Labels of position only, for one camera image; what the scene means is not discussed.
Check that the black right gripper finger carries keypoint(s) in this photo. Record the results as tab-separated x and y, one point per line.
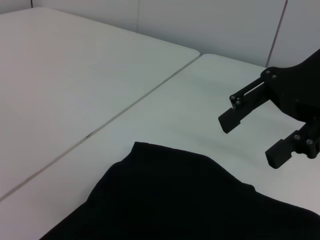
240	112
285	152

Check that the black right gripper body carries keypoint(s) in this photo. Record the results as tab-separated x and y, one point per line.
297	85

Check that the black t-shirt with white print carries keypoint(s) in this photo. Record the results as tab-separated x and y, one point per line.
175	205

